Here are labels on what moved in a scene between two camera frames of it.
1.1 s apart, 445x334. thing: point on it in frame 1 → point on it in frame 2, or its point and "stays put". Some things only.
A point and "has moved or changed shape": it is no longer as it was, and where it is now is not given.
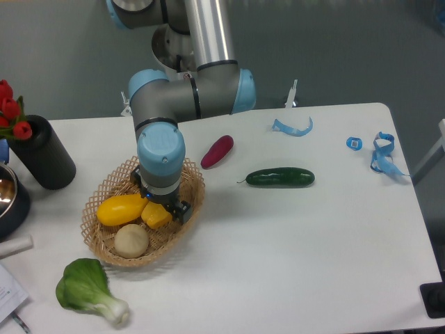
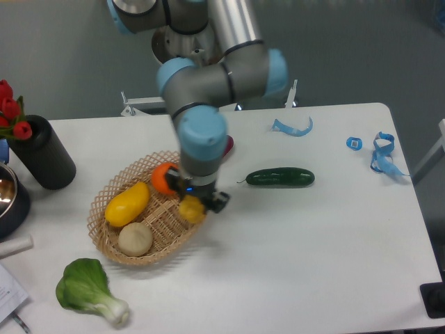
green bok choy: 84,284 stays put
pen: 23,326 stays put
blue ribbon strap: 380,161 stays put
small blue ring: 354,142 stays put
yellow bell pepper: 155,215 → 191,209
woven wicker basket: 101,237 has moved or changed shape
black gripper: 182,211 → 213,198
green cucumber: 280,178 stays put
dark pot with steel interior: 14,201 stays put
